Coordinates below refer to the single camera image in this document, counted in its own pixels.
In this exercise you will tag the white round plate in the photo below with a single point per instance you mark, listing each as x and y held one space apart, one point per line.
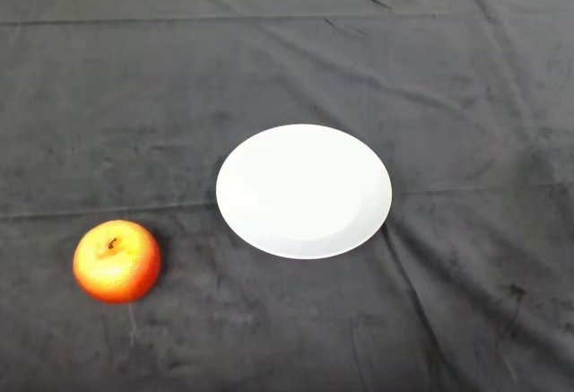
304 191

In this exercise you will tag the black velvet cloth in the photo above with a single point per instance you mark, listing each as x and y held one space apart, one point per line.
287 51

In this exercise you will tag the red yellow apple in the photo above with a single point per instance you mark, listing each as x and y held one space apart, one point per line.
117 271

